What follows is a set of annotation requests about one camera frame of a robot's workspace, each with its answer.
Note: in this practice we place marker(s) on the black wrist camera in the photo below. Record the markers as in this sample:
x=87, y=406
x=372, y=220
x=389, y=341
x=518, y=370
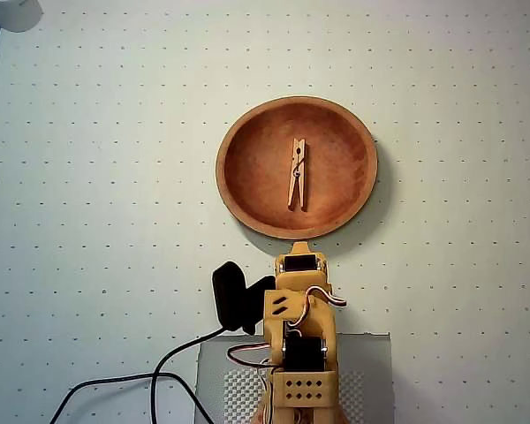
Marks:
x=229, y=300

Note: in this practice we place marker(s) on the white mesh mat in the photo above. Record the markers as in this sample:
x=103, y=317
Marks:
x=243, y=393

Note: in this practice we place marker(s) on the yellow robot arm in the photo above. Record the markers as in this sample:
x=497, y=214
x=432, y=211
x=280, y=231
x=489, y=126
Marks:
x=318, y=327

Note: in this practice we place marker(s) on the grey base plate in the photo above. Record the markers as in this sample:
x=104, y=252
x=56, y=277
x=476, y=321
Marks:
x=216, y=358

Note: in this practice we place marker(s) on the round wooden bowl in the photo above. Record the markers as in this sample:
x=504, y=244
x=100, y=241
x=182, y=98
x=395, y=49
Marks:
x=247, y=176

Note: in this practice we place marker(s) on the white round object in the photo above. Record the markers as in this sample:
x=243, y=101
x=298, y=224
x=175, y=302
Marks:
x=9, y=13

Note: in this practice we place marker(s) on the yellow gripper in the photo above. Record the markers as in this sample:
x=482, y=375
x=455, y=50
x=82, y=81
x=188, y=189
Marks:
x=297, y=279

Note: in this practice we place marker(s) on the wooden clothespin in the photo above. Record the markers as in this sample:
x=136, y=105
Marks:
x=298, y=154

